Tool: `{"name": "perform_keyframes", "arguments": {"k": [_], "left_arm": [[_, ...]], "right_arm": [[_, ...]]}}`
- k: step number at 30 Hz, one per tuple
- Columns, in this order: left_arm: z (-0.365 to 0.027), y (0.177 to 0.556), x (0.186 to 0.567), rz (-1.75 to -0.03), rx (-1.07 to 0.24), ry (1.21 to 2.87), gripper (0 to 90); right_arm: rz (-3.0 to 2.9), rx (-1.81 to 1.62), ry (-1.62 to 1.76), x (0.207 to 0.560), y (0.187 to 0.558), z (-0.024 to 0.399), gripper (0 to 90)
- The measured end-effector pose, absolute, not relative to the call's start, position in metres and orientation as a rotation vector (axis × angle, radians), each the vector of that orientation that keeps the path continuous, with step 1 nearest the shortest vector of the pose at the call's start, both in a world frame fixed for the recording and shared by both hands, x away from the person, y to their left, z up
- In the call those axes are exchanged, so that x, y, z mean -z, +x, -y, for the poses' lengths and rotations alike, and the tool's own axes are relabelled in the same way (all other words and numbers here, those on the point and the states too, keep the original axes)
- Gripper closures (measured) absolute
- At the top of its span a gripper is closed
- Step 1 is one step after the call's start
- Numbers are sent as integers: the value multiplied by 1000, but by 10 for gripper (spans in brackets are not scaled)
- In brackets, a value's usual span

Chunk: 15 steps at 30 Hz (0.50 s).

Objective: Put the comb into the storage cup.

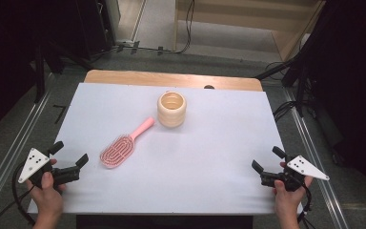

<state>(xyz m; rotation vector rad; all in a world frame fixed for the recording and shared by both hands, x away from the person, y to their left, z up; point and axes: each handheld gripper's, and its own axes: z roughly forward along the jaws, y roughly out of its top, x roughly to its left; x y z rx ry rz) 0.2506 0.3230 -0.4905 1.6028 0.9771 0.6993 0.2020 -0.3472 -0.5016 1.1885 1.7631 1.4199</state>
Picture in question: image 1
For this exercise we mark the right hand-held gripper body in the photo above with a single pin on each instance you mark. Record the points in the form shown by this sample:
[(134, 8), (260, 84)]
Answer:
[(301, 167)]

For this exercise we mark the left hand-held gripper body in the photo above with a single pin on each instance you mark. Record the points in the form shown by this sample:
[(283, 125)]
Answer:
[(35, 160)]

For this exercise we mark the pink hairbrush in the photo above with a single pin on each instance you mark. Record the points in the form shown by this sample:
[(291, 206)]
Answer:
[(119, 149)]

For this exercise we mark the cream ribbed cup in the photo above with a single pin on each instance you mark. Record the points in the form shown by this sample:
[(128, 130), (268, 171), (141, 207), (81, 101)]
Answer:
[(171, 117)]

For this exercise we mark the person's right hand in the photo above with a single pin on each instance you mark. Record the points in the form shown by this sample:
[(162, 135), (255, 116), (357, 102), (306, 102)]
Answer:
[(287, 202)]

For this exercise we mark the person's left hand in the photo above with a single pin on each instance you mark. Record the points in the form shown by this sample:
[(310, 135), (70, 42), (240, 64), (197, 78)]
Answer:
[(47, 200)]

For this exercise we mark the black metal stand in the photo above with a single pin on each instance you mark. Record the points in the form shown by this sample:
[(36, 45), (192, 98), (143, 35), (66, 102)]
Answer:
[(39, 73), (301, 89)]

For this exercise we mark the white table cover sheet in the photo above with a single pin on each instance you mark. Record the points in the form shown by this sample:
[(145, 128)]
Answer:
[(187, 165)]

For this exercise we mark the wooden table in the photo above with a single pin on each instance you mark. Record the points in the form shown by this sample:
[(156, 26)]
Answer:
[(133, 78)]

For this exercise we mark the black curtain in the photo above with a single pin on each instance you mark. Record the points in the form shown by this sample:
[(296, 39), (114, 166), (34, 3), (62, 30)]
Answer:
[(6, 63), (355, 79)]

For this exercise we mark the light wooden cabinet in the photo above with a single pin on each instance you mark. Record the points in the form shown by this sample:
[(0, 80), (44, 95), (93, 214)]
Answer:
[(286, 41)]

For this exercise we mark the black cabinet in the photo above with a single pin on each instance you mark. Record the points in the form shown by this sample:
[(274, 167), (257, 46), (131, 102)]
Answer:
[(92, 25)]

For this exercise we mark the metal floor rail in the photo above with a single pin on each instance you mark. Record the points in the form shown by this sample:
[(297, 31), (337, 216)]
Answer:
[(314, 159), (19, 136)]

